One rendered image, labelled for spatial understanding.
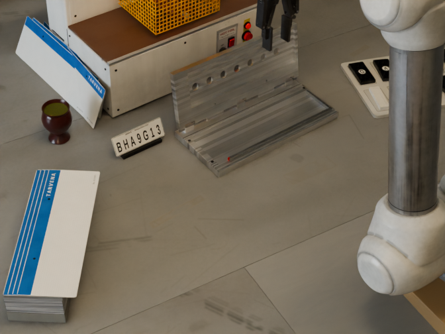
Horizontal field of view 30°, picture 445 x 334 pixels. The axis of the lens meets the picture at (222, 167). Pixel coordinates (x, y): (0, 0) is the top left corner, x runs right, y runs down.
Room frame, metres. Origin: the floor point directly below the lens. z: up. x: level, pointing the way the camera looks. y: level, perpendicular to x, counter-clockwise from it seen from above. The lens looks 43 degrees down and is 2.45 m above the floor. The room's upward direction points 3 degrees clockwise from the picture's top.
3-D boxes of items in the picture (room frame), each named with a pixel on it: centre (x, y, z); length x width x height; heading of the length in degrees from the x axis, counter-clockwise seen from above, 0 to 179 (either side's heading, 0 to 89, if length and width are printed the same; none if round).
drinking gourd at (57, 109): (1.74, 0.46, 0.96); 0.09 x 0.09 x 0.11
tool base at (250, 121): (1.83, -0.09, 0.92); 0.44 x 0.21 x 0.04; 130
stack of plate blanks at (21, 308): (1.32, 0.40, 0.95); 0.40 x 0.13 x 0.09; 1
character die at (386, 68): (2.12, -0.49, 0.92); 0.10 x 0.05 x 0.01; 14
